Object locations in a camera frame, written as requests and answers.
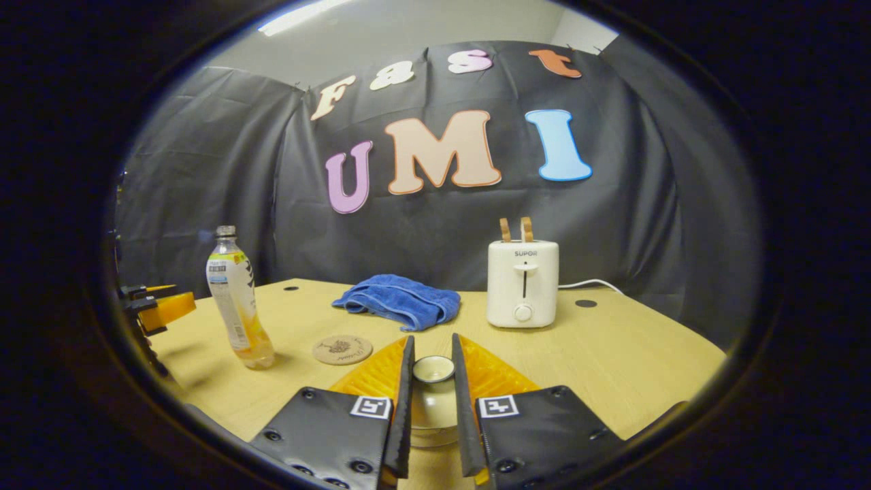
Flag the black backdrop cloth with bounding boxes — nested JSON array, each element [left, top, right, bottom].
[[116, 41, 763, 351]]

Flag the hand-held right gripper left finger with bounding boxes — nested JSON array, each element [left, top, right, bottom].
[[248, 335, 416, 490]]

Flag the blue towel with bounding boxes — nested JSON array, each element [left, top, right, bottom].
[[331, 274, 462, 332]]

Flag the white toaster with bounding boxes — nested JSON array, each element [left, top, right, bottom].
[[487, 240, 560, 329]]

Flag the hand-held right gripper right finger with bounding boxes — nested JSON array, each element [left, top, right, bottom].
[[451, 333, 627, 490]]

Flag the white toaster cable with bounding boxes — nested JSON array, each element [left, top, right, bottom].
[[558, 278, 624, 295]]

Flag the round wooden coaster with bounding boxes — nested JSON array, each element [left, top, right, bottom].
[[312, 335, 374, 366]]

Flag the clear labelled water bottle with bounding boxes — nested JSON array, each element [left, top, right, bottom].
[[206, 225, 275, 370]]

